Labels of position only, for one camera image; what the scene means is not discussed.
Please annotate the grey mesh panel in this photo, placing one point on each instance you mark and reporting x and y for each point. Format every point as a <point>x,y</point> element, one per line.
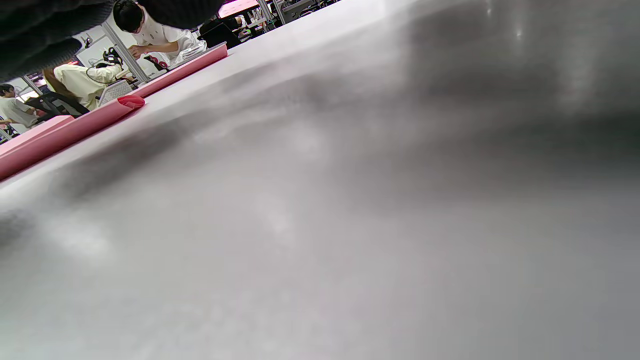
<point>116,92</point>

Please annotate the grey metal pole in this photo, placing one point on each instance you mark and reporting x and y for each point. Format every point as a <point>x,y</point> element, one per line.
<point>125,52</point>

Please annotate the person's right hand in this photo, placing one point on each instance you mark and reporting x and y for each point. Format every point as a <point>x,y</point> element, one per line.
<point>45,30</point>

